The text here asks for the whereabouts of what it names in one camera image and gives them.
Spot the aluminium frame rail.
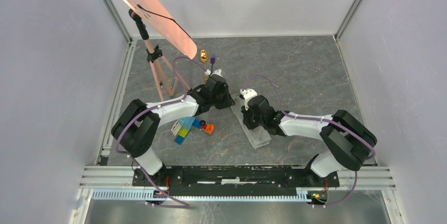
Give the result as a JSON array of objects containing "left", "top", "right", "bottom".
[{"left": 80, "top": 165, "right": 396, "bottom": 203}]

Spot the grey cloth napkin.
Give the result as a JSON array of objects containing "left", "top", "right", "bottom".
[{"left": 230, "top": 93, "right": 273, "bottom": 150}]

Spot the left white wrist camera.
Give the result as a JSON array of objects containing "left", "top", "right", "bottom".
[{"left": 205, "top": 69, "right": 222, "bottom": 78}]

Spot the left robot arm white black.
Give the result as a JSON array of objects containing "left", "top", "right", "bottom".
[{"left": 111, "top": 74, "right": 235, "bottom": 186}]

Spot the gold spoon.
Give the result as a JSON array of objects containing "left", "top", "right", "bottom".
[{"left": 200, "top": 50, "right": 209, "bottom": 83}]

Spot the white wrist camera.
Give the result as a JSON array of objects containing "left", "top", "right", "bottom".
[
  {"left": 240, "top": 89, "right": 258, "bottom": 110},
  {"left": 205, "top": 69, "right": 222, "bottom": 78}
]

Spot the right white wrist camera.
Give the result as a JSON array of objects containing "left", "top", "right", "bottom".
[{"left": 240, "top": 89, "right": 258, "bottom": 110}]

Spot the pink perforated music stand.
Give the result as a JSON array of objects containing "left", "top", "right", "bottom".
[{"left": 123, "top": 0, "right": 198, "bottom": 101}]

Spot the colourful toy block pile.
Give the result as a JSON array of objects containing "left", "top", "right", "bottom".
[{"left": 171, "top": 116, "right": 215, "bottom": 145}]

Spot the purple fork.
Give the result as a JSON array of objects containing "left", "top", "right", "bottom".
[{"left": 210, "top": 53, "right": 216, "bottom": 74}]

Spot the black cord on stand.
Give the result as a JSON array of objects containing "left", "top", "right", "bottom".
[{"left": 132, "top": 0, "right": 192, "bottom": 39}]

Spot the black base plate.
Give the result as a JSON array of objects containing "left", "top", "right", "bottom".
[{"left": 152, "top": 165, "right": 340, "bottom": 197}]

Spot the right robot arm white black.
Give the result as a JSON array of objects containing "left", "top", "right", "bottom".
[{"left": 235, "top": 94, "right": 377, "bottom": 186}]

